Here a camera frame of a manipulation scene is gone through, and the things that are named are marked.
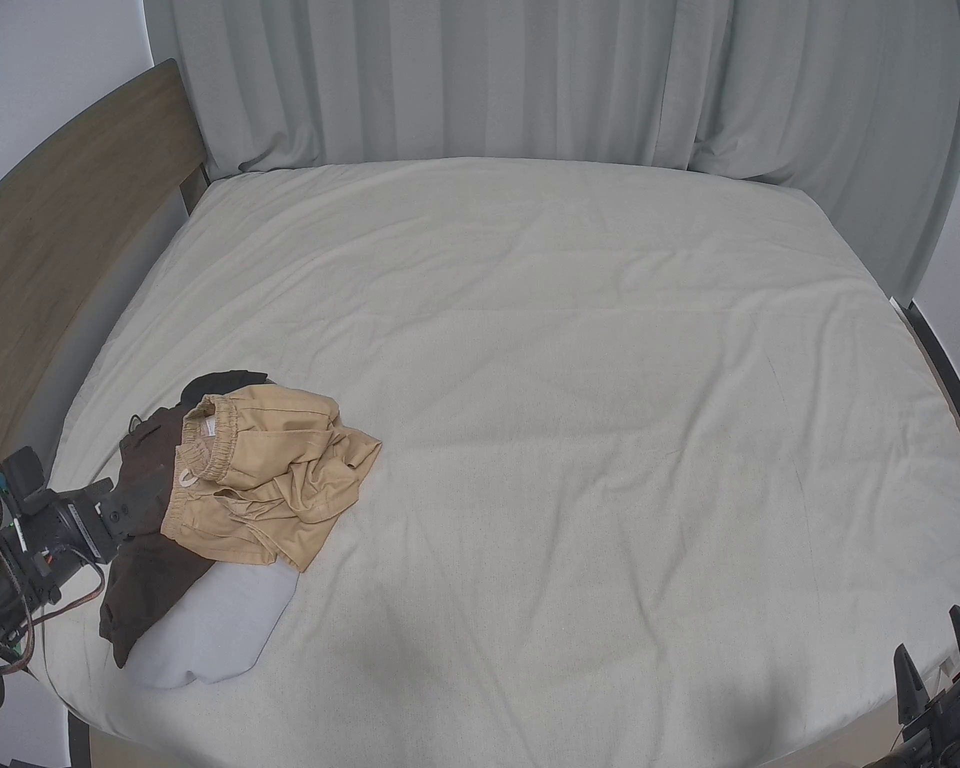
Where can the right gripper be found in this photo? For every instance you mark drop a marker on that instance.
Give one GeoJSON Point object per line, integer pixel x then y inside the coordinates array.
{"type": "Point", "coordinates": [934, 739]}

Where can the pale grey curtain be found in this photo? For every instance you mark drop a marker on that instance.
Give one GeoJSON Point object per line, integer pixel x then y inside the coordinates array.
{"type": "Point", "coordinates": [825, 112]}
{"type": "Point", "coordinates": [412, 75]}

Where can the white garment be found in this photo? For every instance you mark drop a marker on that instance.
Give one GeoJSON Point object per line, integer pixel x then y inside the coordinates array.
{"type": "Point", "coordinates": [210, 630]}

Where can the black garment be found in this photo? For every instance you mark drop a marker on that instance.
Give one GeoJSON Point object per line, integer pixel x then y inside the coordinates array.
{"type": "Point", "coordinates": [217, 382]}

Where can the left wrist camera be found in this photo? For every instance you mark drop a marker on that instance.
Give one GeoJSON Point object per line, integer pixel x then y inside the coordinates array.
{"type": "Point", "coordinates": [21, 480]}

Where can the dark brown garment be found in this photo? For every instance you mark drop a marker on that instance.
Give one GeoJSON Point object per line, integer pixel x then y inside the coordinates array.
{"type": "Point", "coordinates": [150, 592]}

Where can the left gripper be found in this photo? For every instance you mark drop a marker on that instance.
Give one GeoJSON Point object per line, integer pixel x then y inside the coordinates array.
{"type": "Point", "coordinates": [79, 532]}

